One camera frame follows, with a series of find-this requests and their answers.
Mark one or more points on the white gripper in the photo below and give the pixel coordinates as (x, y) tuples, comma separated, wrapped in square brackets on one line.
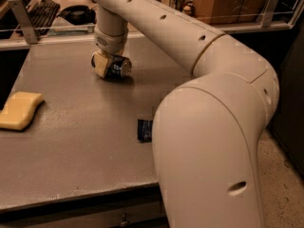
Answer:
[(109, 42)]

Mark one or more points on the blue pepsi can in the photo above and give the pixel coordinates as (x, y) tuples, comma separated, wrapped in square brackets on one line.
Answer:
[(120, 67)]

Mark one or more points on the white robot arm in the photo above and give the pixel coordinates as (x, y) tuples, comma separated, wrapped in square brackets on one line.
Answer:
[(206, 131)]

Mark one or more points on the black headphones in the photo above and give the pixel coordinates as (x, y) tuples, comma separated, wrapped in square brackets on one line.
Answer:
[(78, 15)]

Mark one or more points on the black keyboard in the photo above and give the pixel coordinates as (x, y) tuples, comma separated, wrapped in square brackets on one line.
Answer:
[(42, 15)]

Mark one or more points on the dark blue snack packet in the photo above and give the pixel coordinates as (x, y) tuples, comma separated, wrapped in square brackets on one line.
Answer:
[(144, 132)]

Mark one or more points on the yellow sponge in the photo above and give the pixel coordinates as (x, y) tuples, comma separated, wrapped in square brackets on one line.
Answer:
[(19, 110)]

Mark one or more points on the small brown jar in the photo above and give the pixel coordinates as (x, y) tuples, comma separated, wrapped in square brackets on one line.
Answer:
[(187, 10)]

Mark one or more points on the brown cardboard box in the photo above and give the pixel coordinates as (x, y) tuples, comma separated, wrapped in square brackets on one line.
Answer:
[(214, 12)]

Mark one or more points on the grey table drawer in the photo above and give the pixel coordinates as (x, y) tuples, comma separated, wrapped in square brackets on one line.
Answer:
[(133, 208)]

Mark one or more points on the left metal bracket post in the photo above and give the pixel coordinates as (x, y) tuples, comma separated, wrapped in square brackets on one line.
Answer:
[(19, 10)]

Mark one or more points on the metal bracket post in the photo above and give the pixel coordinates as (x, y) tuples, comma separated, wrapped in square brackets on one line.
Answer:
[(19, 10), (266, 17)]

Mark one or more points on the right metal bracket post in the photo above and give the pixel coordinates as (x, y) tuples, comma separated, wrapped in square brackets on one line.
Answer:
[(266, 17)]

